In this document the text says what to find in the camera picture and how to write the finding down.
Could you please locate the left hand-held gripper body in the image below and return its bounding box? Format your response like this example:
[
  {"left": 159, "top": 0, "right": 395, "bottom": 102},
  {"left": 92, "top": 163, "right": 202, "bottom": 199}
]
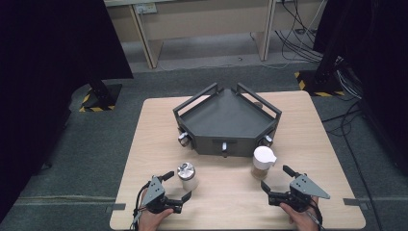
[{"left": 140, "top": 175, "right": 184, "bottom": 215}]

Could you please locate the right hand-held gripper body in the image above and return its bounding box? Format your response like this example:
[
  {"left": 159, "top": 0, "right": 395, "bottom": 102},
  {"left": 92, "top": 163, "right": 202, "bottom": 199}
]
[{"left": 267, "top": 173, "right": 332, "bottom": 214}]

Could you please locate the silver lid seasoning jar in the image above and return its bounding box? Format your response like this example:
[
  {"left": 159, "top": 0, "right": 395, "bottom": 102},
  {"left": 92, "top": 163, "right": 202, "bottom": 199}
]
[{"left": 176, "top": 162, "right": 199, "bottom": 193}]

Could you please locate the white lid seasoning jar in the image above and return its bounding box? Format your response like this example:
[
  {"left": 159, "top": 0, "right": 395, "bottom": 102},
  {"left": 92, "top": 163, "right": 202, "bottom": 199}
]
[{"left": 250, "top": 145, "right": 278, "bottom": 181}]

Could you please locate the dark grey metal tray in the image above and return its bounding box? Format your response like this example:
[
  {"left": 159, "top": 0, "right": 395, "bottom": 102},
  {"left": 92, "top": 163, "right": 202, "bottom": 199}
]
[{"left": 172, "top": 82, "right": 283, "bottom": 159}]

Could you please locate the person's left hand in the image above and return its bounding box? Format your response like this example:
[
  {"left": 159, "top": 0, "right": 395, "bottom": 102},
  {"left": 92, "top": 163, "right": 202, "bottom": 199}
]
[{"left": 138, "top": 189, "right": 176, "bottom": 231}]

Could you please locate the person's right hand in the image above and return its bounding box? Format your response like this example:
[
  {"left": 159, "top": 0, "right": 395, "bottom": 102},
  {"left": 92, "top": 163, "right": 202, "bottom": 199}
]
[{"left": 279, "top": 196, "right": 322, "bottom": 231}]

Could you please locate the grey tape piece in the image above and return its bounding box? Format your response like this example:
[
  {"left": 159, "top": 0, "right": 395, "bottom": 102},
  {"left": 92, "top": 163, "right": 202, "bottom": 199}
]
[
  {"left": 342, "top": 197, "right": 369, "bottom": 211},
  {"left": 105, "top": 202, "right": 127, "bottom": 214}
]

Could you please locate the black stand with striped base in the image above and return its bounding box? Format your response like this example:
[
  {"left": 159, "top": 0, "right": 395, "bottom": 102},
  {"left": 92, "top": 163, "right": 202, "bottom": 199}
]
[
  {"left": 78, "top": 76, "right": 124, "bottom": 114},
  {"left": 293, "top": 0, "right": 346, "bottom": 98}
]

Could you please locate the black curtain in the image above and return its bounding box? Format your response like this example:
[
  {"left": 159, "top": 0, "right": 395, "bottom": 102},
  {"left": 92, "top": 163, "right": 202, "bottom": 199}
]
[
  {"left": 312, "top": 0, "right": 408, "bottom": 176},
  {"left": 0, "top": 0, "right": 135, "bottom": 223}
]

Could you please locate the beige wooden desk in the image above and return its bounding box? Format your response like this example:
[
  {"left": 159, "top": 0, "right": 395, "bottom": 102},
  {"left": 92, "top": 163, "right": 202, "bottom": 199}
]
[{"left": 103, "top": 0, "right": 325, "bottom": 70}]

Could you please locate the left hand-held gripper cable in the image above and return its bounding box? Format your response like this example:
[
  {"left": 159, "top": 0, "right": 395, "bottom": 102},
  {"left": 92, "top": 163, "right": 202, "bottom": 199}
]
[{"left": 129, "top": 180, "right": 152, "bottom": 231}]

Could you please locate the hand-held gripper cable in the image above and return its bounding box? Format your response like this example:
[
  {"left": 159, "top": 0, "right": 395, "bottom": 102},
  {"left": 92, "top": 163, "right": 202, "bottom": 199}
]
[
  {"left": 129, "top": 180, "right": 152, "bottom": 231},
  {"left": 304, "top": 198, "right": 325, "bottom": 231}
]

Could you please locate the right hand-held gripper cable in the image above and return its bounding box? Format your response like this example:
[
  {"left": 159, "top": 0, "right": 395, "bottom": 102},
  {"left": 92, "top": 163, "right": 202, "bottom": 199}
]
[{"left": 304, "top": 198, "right": 325, "bottom": 231}]

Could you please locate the long black floor cable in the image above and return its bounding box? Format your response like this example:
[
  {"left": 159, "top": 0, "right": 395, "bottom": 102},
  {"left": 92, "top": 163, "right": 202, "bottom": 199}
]
[{"left": 320, "top": 99, "right": 386, "bottom": 231}]

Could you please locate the black cable bundle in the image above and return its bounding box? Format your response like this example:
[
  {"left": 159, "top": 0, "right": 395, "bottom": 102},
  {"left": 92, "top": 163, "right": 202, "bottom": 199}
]
[{"left": 274, "top": 0, "right": 325, "bottom": 64}]

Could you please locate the white wall socket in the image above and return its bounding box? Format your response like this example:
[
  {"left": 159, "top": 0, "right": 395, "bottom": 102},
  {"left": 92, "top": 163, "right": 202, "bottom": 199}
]
[{"left": 134, "top": 2, "right": 159, "bottom": 15}]

